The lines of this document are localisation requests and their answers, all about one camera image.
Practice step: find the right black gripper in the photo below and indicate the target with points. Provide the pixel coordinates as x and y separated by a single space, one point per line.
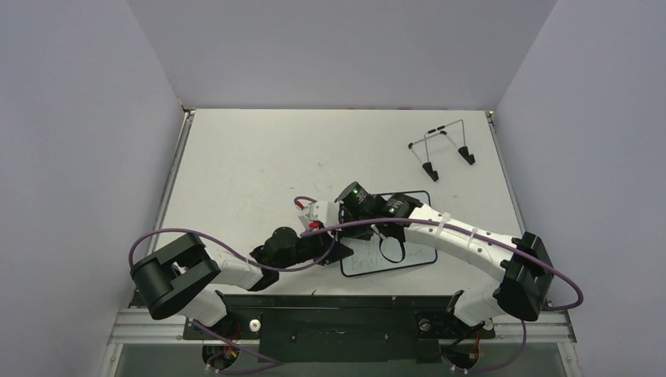
352 226

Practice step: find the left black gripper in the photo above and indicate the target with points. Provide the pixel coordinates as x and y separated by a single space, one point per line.
323 243

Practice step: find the small black-framed whiteboard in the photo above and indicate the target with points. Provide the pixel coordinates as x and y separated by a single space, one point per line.
378 255

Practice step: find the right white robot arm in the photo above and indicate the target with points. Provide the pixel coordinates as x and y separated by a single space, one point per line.
518 268

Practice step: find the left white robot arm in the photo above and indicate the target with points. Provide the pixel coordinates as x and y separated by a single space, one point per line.
179 277

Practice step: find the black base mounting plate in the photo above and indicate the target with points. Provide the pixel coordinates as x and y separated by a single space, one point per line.
329 328

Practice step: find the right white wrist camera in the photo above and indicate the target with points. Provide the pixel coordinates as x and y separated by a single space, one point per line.
325 212

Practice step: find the wire whiteboard stand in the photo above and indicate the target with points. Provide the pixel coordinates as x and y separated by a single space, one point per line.
441 141

